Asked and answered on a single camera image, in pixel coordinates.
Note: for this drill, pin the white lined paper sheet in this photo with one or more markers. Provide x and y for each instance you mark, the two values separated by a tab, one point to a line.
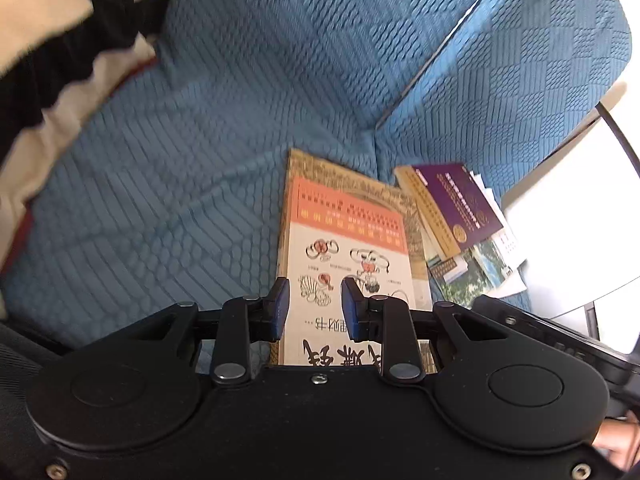
513	256

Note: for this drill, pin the building photo postcard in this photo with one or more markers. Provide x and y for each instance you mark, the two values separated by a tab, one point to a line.
476	271

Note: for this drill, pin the right blue floor chair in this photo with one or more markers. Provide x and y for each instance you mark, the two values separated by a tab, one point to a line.
502	83

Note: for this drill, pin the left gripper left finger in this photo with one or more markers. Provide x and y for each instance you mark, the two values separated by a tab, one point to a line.
242	322

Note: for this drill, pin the left blue floor chair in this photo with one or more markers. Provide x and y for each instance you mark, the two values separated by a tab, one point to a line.
173	190

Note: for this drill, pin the tan Chinese painting book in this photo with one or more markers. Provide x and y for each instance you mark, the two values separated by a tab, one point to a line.
339	178

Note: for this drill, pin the orange white cartoon book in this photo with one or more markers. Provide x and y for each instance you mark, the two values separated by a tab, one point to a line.
330	235

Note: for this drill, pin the dark curved metal bar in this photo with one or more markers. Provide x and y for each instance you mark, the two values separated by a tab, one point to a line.
632	156

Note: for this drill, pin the purple and gold book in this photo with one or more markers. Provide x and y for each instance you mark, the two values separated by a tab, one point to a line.
454	211

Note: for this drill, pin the blue floor chair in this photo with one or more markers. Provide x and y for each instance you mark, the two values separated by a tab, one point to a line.
502	83
173	190

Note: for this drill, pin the person's right hand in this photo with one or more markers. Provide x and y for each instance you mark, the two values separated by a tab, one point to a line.
618	439

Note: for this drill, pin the striped red black blanket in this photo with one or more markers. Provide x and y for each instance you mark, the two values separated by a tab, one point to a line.
60	60

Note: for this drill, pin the white text paper sheets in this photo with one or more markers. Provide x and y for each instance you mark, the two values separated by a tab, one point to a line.
487	192

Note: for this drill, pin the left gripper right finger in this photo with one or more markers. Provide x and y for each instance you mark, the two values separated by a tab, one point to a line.
387	321

